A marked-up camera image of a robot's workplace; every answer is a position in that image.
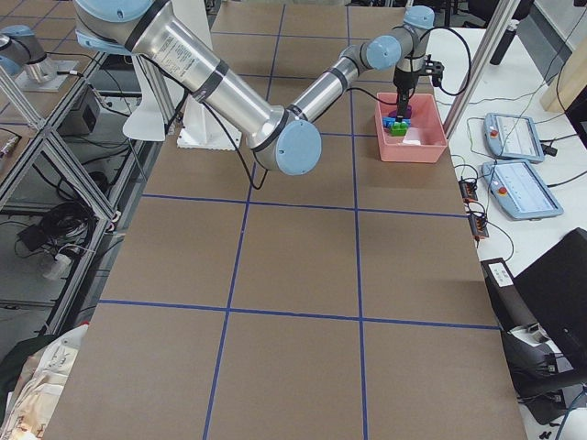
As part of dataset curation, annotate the lower teach pendant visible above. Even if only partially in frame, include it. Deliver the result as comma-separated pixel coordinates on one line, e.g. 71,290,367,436
482,159,564,220

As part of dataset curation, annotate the black camera cable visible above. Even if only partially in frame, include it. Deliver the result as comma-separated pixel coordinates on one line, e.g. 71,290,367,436
155,27,473,191

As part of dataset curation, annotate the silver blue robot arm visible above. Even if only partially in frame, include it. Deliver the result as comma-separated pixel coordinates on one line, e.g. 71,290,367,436
74,1,435,176
1,25,78,93

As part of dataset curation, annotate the long blue toy block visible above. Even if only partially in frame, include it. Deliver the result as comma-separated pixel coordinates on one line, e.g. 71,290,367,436
382,116,396,128

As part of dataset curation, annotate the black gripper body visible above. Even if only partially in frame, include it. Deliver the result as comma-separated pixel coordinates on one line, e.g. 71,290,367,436
393,65,424,94

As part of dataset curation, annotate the black office chair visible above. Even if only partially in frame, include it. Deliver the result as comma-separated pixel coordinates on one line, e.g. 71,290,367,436
481,228,586,424

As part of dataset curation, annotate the teach pendant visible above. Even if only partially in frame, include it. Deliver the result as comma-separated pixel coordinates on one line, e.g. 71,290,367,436
482,159,564,220
483,113,545,163

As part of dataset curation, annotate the aluminium frame post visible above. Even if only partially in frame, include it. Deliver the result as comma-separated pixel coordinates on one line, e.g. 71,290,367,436
443,0,521,140

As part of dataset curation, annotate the green toy block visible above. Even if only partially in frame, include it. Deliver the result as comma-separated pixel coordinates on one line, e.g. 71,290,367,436
389,121,410,138

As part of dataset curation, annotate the purple toy block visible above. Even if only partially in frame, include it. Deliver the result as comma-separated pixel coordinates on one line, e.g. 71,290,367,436
388,105,412,119

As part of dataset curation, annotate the black orange connector box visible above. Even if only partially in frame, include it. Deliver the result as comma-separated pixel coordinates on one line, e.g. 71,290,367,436
458,179,478,203

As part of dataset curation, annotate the pink plastic box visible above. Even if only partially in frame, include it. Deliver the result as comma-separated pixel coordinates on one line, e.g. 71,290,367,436
374,93,448,163

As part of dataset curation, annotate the black bottle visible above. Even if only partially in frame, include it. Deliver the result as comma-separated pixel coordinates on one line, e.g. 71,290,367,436
490,19,519,65

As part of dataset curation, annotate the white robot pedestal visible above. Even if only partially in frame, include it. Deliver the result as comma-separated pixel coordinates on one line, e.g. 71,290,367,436
123,0,247,151

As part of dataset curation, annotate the upper teach pendant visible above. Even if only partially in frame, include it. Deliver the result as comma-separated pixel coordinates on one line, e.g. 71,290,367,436
483,113,545,163

